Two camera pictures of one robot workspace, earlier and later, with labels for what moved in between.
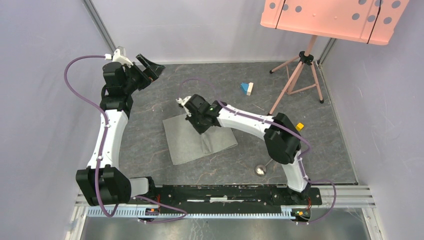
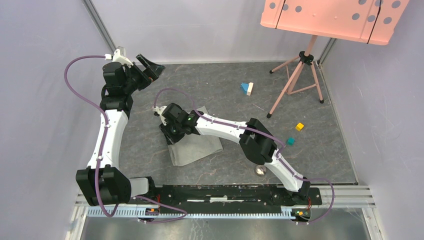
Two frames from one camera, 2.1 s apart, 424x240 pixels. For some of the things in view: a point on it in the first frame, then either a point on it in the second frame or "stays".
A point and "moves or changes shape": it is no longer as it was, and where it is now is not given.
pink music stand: (370, 21) stays
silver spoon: (260, 170) stays
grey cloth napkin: (185, 142) moves or changes shape
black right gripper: (200, 129) → (171, 139)
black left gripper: (152, 72) stays
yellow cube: (299, 126) stays
